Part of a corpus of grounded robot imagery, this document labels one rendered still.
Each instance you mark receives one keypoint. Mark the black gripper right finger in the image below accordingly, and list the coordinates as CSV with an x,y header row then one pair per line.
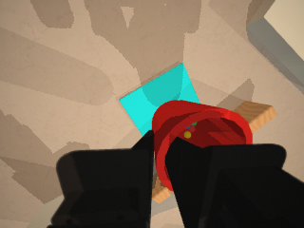
x,y
193,172

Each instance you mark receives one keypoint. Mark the brown wooden beam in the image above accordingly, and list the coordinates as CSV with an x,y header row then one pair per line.
x,y
255,114

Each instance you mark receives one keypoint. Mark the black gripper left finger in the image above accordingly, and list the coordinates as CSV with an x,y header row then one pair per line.
x,y
111,168

